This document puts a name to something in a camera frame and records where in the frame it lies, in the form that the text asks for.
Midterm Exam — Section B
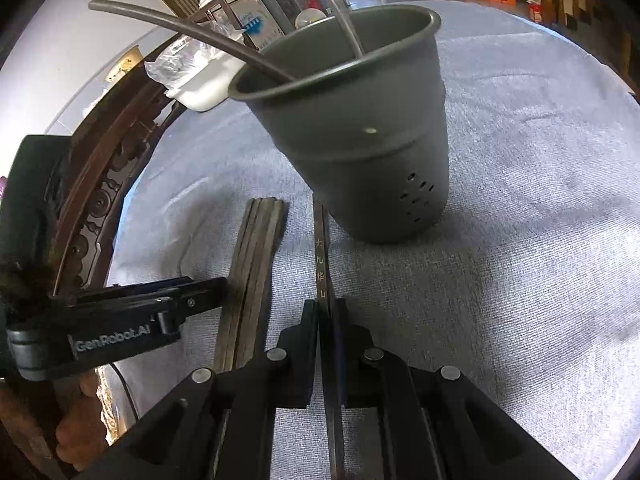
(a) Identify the person's left hand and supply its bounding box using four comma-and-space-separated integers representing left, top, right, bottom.
52, 370, 115, 475

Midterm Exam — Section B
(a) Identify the clear plastic bag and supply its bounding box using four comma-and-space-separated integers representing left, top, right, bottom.
144, 20, 247, 86

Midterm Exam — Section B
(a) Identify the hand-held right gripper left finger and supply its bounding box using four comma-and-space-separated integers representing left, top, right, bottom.
102, 299, 321, 480

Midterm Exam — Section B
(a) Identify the grey metal utensil holder cup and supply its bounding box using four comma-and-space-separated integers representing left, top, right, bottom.
227, 4, 449, 246

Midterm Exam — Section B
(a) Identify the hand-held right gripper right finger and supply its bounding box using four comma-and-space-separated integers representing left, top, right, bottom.
327, 297, 547, 480

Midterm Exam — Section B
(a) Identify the carved dark wooden chair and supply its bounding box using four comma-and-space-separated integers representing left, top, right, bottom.
47, 35, 213, 303

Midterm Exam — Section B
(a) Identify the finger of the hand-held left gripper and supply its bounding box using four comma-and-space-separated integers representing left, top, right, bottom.
102, 280, 183, 298
75, 276, 230, 337

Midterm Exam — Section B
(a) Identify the blue and white chest appliance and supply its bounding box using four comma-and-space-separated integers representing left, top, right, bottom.
234, 0, 282, 52

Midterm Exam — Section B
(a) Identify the white round fan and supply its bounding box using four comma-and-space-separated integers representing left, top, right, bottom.
295, 9, 328, 30

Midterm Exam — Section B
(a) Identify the black cable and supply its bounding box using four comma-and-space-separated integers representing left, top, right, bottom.
106, 361, 140, 420

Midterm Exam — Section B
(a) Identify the yellow wall picture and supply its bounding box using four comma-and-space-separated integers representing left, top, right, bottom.
104, 45, 143, 82

